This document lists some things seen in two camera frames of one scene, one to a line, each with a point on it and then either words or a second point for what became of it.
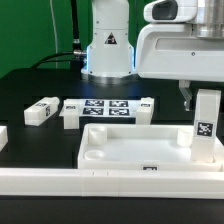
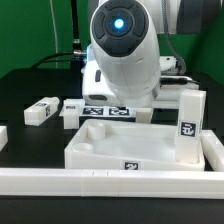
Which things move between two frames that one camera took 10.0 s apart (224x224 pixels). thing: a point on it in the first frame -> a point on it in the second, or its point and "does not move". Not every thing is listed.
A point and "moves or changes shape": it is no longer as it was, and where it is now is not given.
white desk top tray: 141,147 moves or changes shape
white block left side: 37,113 does not move
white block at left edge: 3,136 does not move
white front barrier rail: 86,182 does not move
